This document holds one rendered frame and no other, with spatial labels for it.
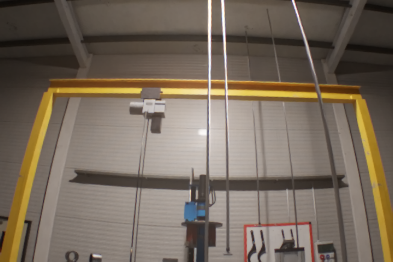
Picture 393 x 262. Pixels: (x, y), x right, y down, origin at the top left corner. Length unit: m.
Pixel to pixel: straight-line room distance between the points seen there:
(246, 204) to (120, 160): 2.98
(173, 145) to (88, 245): 2.94
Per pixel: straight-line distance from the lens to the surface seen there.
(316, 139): 7.12
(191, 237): 3.81
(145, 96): 4.25
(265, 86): 4.50
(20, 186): 4.42
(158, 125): 4.01
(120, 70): 7.93
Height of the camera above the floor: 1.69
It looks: 30 degrees up
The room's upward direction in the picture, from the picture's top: 1 degrees clockwise
